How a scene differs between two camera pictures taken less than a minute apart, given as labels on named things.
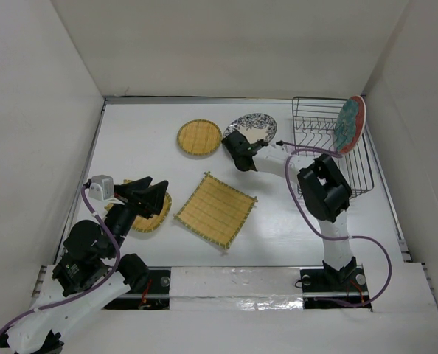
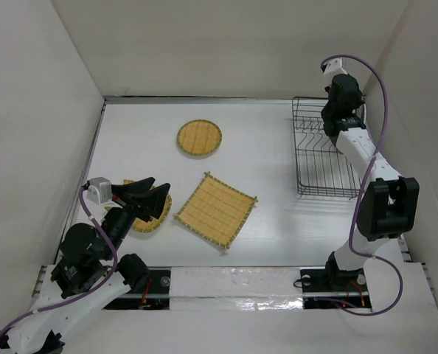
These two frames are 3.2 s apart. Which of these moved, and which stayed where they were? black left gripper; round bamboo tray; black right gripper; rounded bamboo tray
Moved: black right gripper
Stayed: rounded bamboo tray; black left gripper; round bamboo tray
